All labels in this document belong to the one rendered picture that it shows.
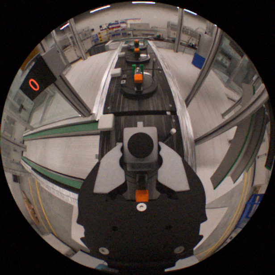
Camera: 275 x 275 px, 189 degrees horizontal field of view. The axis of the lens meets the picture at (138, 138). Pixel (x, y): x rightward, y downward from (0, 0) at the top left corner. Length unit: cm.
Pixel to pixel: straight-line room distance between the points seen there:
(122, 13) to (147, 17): 221
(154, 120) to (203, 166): 30
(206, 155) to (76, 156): 55
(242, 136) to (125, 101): 35
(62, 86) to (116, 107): 19
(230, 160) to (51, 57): 40
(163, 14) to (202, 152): 1082
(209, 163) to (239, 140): 27
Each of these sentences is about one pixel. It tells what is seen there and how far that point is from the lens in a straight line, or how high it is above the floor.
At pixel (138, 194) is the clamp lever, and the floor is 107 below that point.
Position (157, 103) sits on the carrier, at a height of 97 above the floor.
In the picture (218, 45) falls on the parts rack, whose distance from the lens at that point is 31.
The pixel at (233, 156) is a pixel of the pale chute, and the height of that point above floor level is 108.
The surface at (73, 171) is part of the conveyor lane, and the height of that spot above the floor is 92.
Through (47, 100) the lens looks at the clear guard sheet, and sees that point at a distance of 36.
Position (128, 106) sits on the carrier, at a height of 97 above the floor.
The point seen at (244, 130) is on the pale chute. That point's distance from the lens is 24.
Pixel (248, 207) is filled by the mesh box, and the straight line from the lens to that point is 448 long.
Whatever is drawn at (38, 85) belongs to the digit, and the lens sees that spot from 21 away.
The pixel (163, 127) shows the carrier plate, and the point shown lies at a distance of 27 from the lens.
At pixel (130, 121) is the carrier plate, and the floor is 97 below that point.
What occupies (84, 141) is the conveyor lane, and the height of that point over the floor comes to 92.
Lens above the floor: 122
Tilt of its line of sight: 74 degrees down
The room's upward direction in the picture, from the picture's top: 8 degrees counter-clockwise
